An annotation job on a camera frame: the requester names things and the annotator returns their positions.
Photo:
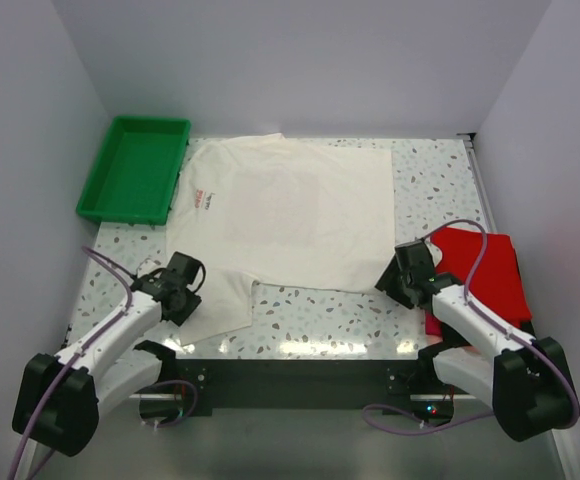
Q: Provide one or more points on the black folded t shirt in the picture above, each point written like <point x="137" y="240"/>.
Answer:
<point x="527" y="330"/>

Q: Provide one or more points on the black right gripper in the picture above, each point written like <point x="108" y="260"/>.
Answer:
<point x="387" y="282"/>

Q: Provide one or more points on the green plastic tray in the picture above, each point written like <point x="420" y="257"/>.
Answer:
<point x="133" y="177"/>

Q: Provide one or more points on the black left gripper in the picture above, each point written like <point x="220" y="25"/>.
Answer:
<point x="192" y="301"/>

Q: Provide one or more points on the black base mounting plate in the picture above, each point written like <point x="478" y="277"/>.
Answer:
<point x="297" y="384"/>

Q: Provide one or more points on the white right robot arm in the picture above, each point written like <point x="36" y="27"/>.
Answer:
<point x="525" y="381"/>

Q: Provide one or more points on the red folded t shirt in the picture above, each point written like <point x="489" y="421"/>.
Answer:
<point x="497" y="282"/>

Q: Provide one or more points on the white printed t shirt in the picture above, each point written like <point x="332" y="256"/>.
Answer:
<point x="278" y="211"/>

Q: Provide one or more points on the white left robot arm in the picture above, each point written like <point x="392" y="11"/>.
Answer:
<point x="63" y="396"/>

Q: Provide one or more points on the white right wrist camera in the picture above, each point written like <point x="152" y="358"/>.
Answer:
<point x="435" y="252"/>

